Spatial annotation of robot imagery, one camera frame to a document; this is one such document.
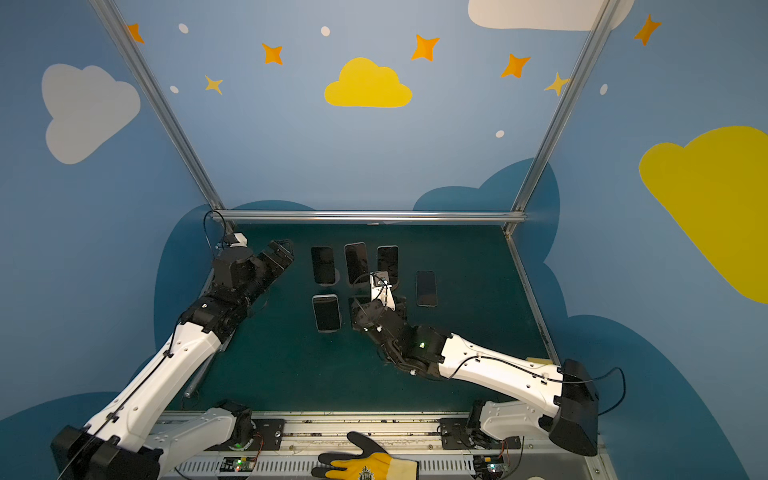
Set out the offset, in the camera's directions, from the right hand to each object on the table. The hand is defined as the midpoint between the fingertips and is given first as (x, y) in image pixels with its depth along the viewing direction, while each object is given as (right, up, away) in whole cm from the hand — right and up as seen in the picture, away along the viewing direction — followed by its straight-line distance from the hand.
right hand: (373, 296), depth 73 cm
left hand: (-22, +11, +2) cm, 25 cm away
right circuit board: (+28, -41, -1) cm, 50 cm away
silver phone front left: (-14, -7, +11) cm, 19 cm away
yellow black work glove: (-1, -39, -4) cm, 39 cm away
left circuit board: (-33, -40, -2) cm, 52 cm away
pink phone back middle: (-7, +8, +26) cm, 28 cm away
